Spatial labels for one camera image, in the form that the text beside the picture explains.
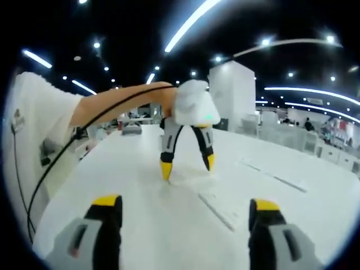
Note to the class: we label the long bright ceiling light strip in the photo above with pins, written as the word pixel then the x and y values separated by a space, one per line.
pixel 191 25

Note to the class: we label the person in white shirt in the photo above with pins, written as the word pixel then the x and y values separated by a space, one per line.
pixel 42 112

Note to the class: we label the small black cabinet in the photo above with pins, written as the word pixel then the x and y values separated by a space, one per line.
pixel 223 123

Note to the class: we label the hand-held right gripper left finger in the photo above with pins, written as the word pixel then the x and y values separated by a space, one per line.
pixel 107 242

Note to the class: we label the group of round ceiling spotlights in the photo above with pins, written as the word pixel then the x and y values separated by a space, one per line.
pixel 265 42

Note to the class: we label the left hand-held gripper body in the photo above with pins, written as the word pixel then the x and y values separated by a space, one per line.
pixel 194 107

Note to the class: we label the small black device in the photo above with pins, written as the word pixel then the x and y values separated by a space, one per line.
pixel 45 161

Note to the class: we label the white office chair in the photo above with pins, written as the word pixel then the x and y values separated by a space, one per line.
pixel 249 127
pixel 310 143

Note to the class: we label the grey case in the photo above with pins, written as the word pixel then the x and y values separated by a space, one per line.
pixel 130 130

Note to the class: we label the red wall panel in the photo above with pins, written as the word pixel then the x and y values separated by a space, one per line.
pixel 341 127

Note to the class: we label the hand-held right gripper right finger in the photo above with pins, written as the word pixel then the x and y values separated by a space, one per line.
pixel 267 247

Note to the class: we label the ceiling air vent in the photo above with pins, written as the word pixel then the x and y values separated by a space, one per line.
pixel 313 99

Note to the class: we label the white drawer cabinet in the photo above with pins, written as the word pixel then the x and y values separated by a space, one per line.
pixel 345 159
pixel 331 154

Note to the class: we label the large white pillar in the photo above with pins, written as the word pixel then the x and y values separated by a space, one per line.
pixel 233 92

